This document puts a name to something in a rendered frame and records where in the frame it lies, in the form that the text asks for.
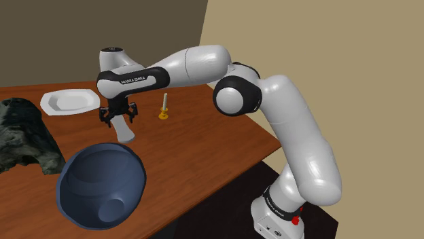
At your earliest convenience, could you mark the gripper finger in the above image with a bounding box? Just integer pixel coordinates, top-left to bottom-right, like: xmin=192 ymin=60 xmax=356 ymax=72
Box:
xmin=99 ymin=106 xmax=112 ymax=128
xmin=125 ymin=101 xmax=139 ymax=124

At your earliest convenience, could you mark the white cylindrical bottle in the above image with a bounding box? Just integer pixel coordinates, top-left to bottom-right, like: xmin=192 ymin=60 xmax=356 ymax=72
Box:
xmin=111 ymin=113 xmax=137 ymax=144

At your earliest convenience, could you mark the cream candle in yellow holder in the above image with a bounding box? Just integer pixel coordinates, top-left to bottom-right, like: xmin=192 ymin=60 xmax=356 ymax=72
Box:
xmin=158 ymin=92 xmax=170 ymax=121

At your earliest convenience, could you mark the white octagonal plate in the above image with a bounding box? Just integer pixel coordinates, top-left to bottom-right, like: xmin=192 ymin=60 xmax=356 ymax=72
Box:
xmin=39 ymin=88 xmax=101 ymax=117

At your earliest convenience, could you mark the dark blue bowl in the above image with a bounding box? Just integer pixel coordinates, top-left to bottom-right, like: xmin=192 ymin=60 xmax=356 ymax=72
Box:
xmin=55 ymin=142 xmax=147 ymax=231

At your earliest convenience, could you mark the brown wooden table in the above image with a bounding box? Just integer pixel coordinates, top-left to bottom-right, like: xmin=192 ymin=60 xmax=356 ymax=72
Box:
xmin=0 ymin=80 xmax=283 ymax=239

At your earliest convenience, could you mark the dark green crumpled cloth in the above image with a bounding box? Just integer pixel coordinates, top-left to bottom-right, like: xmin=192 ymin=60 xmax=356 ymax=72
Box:
xmin=0 ymin=97 xmax=67 ymax=176

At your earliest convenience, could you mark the dark robot stand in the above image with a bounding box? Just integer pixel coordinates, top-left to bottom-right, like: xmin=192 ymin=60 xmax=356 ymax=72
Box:
xmin=155 ymin=160 xmax=339 ymax=239

